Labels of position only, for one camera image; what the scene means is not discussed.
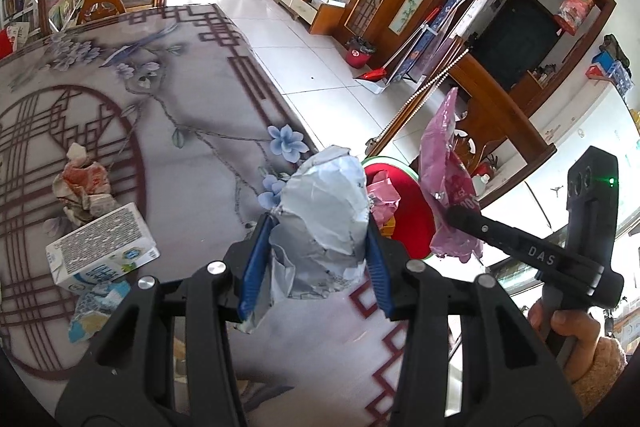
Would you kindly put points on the blue cardboard box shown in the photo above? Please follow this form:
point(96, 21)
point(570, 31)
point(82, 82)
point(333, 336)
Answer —
point(617, 74)

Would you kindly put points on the printed floral tablecloth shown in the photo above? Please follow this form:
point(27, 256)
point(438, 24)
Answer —
point(200, 97)

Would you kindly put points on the person's right hand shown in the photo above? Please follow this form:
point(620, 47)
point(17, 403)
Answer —
point(575, 332)

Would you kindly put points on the white milk carton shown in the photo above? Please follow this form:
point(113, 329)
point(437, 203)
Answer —
point(95, 242)

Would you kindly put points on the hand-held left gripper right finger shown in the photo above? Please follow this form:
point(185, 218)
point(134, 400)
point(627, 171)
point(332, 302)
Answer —
point(377, 267)

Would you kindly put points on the red plastic basin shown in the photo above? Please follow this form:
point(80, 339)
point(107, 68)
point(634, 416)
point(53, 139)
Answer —
point(415, 207)

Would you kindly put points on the red dustpan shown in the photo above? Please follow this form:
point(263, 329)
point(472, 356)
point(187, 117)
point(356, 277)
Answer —
point(372, 75)

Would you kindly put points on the white paper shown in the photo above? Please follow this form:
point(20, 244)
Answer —
point(320, 207)

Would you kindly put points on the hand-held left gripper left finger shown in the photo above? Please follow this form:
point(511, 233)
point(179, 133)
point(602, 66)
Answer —
point(255, 267)

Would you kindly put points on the red cylindrical box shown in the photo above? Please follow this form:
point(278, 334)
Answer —
point(575, 9)

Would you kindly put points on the torn blue white wrapper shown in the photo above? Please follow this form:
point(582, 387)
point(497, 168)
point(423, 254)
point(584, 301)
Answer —
point(95, 312)

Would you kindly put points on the red floor waste bin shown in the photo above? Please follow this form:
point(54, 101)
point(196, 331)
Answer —
point(359, 57)

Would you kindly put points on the dark entrance door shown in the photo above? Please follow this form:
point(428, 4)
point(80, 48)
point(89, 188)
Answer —
point(520, 37)

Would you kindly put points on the carved wooden chair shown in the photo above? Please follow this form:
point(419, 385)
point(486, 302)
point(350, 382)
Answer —
point(500, 107)

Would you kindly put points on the crumpled floral tissue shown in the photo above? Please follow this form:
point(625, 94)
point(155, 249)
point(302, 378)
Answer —
point(82, 187)

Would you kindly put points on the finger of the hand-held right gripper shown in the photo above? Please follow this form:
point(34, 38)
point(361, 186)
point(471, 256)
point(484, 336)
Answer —
point(500, 234)

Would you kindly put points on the white plastic bottle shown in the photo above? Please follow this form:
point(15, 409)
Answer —
point(481, 187)

